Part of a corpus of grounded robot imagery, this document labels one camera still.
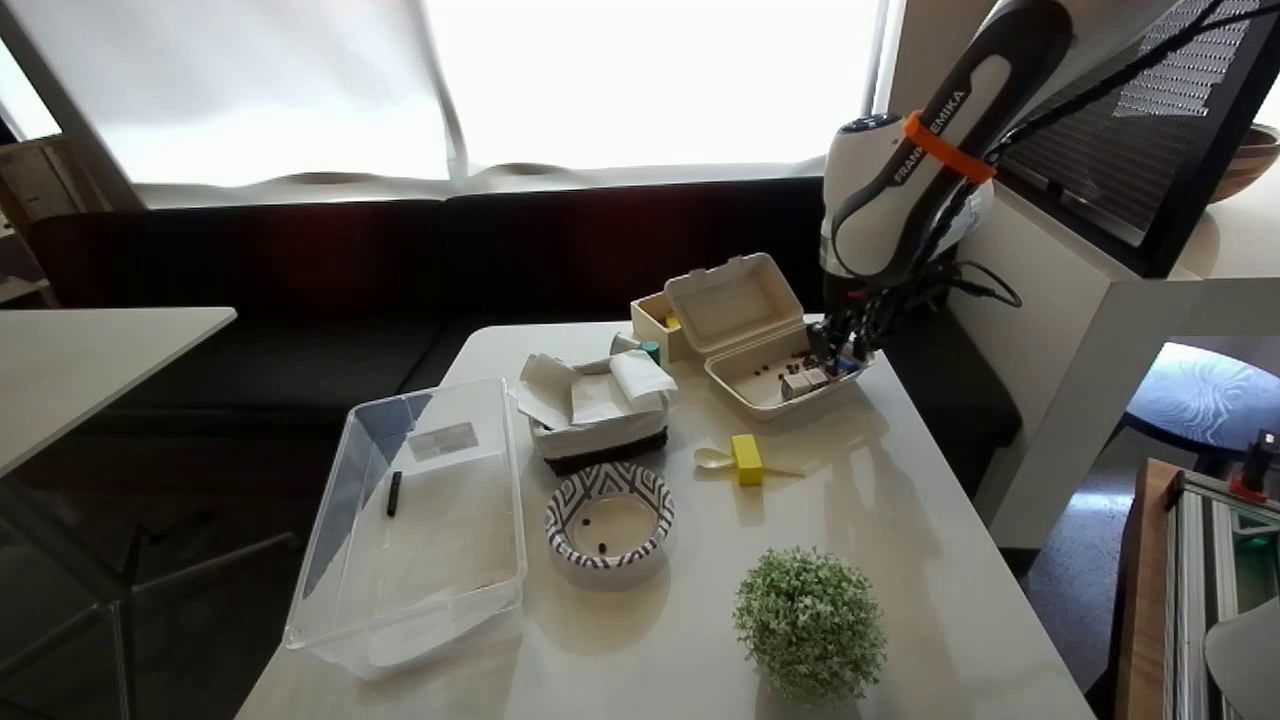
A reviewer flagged wooden block number one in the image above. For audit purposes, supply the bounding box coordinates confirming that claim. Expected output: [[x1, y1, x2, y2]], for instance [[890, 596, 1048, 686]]
[[774, 363, 831, 400]]

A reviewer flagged small beige open box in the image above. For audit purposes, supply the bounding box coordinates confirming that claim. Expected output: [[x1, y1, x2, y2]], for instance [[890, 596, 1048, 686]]
[[627, 288, 690, 358]]

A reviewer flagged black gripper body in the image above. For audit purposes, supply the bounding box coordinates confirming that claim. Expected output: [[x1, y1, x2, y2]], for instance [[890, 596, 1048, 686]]
[[817, 254, 958, 358]]

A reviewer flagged wooden cabinet with glass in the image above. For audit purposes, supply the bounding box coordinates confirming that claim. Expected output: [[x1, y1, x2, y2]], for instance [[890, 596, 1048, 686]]
[[1110, 457, 1280, 720]]

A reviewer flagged white paper label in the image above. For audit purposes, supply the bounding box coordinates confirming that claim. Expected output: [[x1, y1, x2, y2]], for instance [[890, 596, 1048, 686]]
[[405, 419, 484, 462]]

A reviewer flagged brown wooden furniture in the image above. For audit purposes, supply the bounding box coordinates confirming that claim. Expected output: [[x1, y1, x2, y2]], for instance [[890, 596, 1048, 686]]
[[0, 133, 142, 312]]

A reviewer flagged black framed wall screen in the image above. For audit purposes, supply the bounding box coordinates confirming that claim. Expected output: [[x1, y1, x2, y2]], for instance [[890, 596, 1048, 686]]
[[983, 0, 1280, 283]]

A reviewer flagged green ball artificial plant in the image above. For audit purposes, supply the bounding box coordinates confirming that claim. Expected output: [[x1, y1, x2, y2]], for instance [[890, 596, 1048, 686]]
[[733, 545, 890, 698]]

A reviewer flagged zebra pattern bowl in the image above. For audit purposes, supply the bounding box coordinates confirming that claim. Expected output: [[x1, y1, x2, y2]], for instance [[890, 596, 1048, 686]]
[[541, 458, 678, 584]]

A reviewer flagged yellow toy hammer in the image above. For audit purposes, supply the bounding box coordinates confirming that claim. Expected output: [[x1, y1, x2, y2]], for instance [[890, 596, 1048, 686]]
[[690, 430, 807, 492]]

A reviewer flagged white side table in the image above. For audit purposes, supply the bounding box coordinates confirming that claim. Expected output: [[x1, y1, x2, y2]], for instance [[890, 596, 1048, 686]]
[[0, 303, 238, 481]]

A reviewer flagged white foam food pack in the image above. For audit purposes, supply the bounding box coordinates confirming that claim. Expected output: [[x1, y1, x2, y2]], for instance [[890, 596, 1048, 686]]
[[658, 247, 872, 419]]

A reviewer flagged brown woven bowl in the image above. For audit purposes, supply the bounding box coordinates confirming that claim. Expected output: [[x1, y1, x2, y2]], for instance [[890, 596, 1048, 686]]
[[1217, 120, 1280, 207]]

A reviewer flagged clear plastic storage bin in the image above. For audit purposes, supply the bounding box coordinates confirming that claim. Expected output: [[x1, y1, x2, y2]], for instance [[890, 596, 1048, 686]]
[[283, 380, 532, 682]]

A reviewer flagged white window blind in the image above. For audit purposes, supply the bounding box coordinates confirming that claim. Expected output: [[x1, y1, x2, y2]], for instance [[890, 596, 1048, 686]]
[[420, 0, 895, 179], [6, 0, 458, 192]]

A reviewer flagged dark upholstered bench sofa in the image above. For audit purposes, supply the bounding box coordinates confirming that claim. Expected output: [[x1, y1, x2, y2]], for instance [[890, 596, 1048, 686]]
[[20, 169, 1029, 501]]

